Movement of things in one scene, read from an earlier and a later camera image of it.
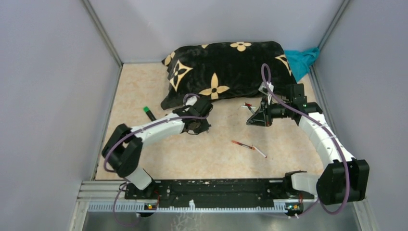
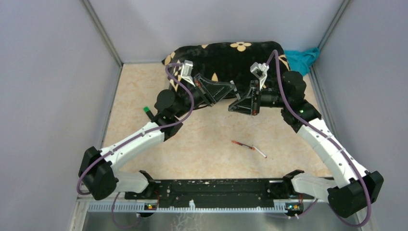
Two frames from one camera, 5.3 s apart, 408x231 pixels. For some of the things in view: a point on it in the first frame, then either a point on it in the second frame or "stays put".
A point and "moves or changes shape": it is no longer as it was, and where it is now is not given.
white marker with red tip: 260,151 stays put
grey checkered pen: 251,109 moves or changes shape
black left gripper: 197,126 to 200,90
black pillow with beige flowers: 230,69 stays put
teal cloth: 300,61 stays put
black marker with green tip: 148,111 stays put
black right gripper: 263,117 to 248,104
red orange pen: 243,145 stays put
